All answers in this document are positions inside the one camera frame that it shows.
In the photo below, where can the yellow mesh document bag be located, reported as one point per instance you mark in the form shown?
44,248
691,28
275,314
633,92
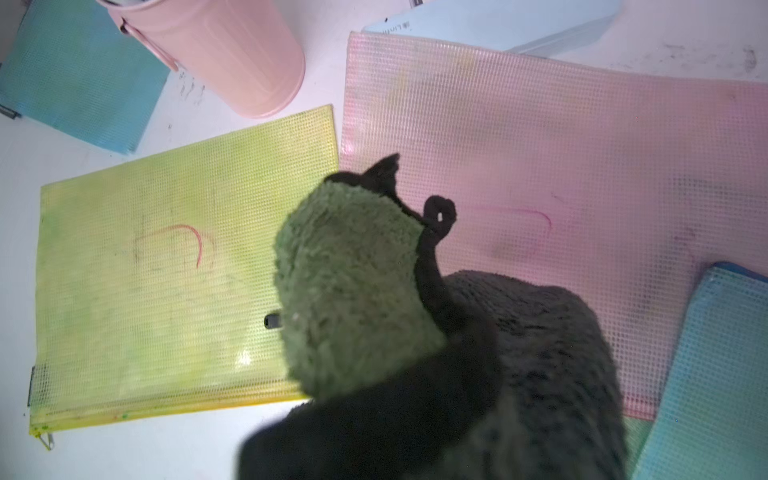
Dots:
154,277

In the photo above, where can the large teal document bag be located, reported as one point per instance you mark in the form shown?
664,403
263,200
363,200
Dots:
712,420

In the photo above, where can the light blue booklet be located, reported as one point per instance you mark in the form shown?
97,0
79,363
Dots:
541,28

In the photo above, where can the pink metal pen bucket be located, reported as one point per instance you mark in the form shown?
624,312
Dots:
243,51

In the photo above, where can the pink mesh document bag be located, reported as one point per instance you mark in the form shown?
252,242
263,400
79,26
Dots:
620,187

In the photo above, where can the green and grey cleaning cloth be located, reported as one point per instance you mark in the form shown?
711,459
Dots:
412,374

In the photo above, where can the blue mesh document bag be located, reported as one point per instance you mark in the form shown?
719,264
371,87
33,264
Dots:
71,68

